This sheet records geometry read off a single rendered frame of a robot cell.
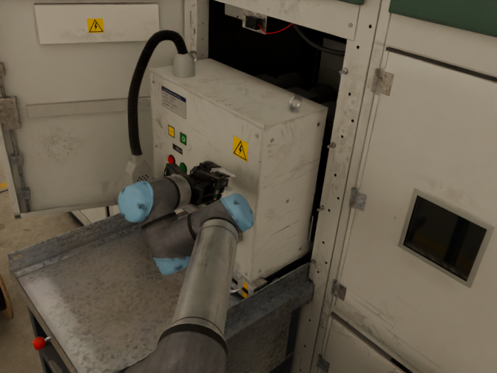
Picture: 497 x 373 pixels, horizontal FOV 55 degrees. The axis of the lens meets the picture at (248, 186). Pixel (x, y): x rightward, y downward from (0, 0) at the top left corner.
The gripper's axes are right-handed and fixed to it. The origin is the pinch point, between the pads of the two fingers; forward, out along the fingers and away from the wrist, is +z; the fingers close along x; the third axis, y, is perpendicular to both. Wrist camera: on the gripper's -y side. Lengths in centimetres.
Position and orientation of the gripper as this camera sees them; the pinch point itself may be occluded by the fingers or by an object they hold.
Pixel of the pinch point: (223, 175)
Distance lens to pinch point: 122.7
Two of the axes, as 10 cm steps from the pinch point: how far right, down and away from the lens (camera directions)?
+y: 8.3, 3.3, -4.5
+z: 5.2, -1.6, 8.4
